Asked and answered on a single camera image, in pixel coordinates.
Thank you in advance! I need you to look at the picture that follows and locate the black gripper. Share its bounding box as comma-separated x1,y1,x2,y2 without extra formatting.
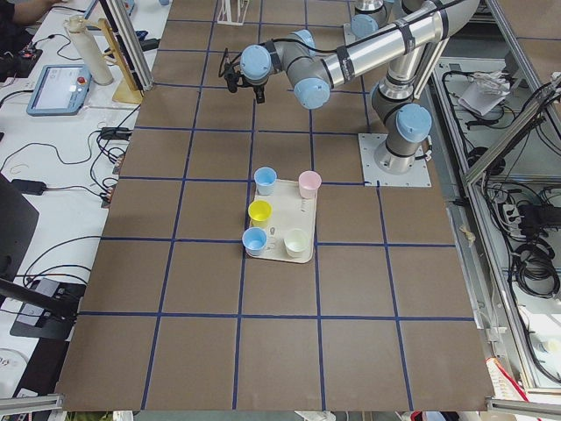
218,48,266,103

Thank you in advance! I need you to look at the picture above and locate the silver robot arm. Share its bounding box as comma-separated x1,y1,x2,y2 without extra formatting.
350,0,391,39
218,1,478,111

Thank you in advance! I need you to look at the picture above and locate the blue cup near pink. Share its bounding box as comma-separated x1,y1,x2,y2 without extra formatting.
253,167,277,196

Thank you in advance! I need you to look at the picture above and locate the pink plastic cup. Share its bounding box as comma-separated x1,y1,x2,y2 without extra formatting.
298,170,322,199

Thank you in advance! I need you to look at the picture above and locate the yellow plastic cup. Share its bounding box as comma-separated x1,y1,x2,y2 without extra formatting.
248,200,273,229

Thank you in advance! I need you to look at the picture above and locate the blue cup at tray corner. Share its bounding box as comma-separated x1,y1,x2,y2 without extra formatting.
242,227,267,257

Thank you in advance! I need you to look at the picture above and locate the cream plastic cup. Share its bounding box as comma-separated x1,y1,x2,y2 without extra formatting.
284,228,309,258

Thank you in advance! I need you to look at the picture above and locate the wooden roll holder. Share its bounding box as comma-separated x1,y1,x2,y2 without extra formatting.
83,18,143,105

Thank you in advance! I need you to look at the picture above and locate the white paper roll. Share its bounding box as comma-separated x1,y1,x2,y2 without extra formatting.
64,15,114,86

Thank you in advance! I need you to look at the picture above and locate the white plastic tray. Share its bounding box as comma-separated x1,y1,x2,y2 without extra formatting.
252,180,316,264

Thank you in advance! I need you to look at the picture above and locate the blue teach pendant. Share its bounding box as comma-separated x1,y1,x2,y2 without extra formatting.
26,65,91,117

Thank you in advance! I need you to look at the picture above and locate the black power adapter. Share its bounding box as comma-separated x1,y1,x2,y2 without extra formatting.
11,179,47,196

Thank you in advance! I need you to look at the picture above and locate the black monitor stand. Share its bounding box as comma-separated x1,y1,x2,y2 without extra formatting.
1,177,85,340

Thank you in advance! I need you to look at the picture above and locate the white wire cup rack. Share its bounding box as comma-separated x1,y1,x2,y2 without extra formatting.
217,0,251,26

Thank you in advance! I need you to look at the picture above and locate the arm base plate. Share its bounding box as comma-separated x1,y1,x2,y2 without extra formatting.
358,133,431,188

